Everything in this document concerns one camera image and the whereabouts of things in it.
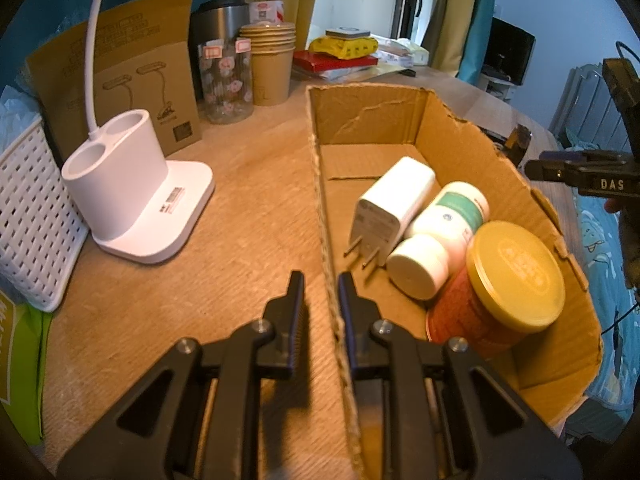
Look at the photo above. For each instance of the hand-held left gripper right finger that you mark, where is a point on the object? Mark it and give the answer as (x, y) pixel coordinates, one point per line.
(347, 310)

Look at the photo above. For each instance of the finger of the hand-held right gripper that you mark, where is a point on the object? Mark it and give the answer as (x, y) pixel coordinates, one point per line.
(550, 156)
(555, 171)

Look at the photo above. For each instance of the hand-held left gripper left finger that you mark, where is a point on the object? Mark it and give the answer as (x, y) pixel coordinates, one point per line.
(298, 310)

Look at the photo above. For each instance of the white charger plug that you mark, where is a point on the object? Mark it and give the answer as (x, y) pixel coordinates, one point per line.
(390, 205)

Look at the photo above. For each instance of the white pill bottle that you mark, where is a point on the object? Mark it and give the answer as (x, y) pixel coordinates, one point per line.
(450, 220)

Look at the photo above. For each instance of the red can with yellow lid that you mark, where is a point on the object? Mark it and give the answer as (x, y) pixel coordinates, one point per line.
(515, 280)

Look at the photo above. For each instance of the long cardboard box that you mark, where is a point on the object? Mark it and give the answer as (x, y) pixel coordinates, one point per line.
(370, 160)

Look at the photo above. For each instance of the person's right hand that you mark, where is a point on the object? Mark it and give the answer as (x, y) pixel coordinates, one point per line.
(631, 245)

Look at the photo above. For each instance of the grey bed headboard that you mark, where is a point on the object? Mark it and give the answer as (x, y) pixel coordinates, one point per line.
(580, 100)

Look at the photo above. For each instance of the blue patterned bedding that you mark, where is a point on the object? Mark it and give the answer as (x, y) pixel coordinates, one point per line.
(600, 260)

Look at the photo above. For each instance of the white television stand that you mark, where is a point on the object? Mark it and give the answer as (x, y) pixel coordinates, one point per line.
(495, 87)

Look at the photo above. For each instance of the black television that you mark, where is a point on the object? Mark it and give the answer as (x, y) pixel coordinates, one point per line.
(510, 50)

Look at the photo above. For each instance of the teal curtain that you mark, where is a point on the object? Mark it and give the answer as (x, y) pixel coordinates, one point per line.
(50, 0)
(477, 35)

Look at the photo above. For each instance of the small black object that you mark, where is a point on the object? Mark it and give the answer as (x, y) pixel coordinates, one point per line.
(408, 72)

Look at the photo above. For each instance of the yellow curtain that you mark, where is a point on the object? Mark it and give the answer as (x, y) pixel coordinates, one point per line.
(300, 0)
(450, 20)

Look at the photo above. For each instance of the white flat box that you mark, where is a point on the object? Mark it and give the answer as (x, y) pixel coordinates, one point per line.
(392, 57)

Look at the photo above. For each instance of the white desk lamp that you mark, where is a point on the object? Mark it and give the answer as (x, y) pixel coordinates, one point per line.
(125, 175)

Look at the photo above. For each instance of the yellow packet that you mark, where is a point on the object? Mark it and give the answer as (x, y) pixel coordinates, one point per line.
(345, 47)

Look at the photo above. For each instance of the patterned glass jar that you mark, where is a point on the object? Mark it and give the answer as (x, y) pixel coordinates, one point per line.
(225, 85)

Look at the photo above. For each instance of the stack of brown paper cups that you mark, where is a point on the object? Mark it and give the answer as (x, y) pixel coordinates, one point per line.
(270, 75)

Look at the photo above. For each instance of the white flat device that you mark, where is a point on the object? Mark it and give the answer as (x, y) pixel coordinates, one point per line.
(347, 32)

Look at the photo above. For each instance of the white woven plastic basket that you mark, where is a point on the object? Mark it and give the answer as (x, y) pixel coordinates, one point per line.
(35, 220)

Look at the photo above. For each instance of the green clear plastic bag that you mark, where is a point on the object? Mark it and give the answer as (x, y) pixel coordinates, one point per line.
(20, 360)

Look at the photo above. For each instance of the brown lamp carton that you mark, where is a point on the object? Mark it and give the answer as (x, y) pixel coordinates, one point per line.
(150, 50)

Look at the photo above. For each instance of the steel thermos mug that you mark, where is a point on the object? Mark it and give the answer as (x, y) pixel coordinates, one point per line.
(220, 20)

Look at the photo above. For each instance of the crumpled white plastic bag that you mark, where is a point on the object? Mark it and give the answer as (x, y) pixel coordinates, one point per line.
(15, 110)

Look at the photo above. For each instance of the dark sliding door frame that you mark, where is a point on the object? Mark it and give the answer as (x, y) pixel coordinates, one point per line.
(407, 0)

